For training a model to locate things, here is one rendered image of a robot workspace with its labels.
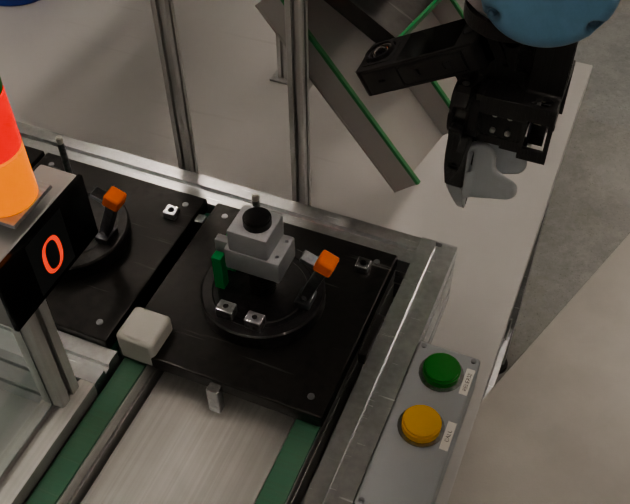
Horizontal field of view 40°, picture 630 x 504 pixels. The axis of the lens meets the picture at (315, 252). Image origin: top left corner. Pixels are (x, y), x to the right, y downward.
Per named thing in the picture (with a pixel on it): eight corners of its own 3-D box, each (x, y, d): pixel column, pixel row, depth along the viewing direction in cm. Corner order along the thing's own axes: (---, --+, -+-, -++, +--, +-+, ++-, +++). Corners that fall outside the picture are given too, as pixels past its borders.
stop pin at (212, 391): (225, 405, 93) (222, 385, 90) (220, 414, 92) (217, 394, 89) (214, 401, 93) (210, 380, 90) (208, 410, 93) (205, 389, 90)
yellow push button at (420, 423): (444, 421, 89) (446, 411, 87) (433, 453, 86) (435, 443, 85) (407, 408, 90) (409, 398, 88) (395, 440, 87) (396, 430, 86)
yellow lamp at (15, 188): (51, 183, 68) (35, 136, 64) (13, 225, 65) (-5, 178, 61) (-1, 167, 69) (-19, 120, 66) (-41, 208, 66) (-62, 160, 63)
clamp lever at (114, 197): (117, 230, 101) (128, 193, 95) (108, 241, 100) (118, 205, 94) (90, 214, 101) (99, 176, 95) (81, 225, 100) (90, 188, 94)
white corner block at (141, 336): (176, 338, 96) (171, 316, 93) (156, 369, 93) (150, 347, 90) (140, 325, 97) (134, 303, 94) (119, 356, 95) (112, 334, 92)
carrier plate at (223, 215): (397, 266, 103) (398, 254, 101) (321, 428, 88) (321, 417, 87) (219, 212, 109) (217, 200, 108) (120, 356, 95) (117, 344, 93)
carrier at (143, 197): (208, 209, 110) (197, 134, 100) (108, 352, 95) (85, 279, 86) (50, 162, 116) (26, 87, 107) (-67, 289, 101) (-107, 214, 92)
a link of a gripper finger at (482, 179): (504, 241, 75) (521, 162, 68) (438, 223, 76) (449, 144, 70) (512, 217, 77) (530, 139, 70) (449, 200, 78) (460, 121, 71)
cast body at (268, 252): (296, 255, 93) (294, 210, 88) (279, 284, 90) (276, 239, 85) (226, 234, 95) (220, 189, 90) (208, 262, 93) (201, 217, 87)
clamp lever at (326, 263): (317, 293, 94) (341, 257, 88) (309, 306, 93) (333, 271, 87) (288, 276, 94) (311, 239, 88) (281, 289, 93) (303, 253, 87)
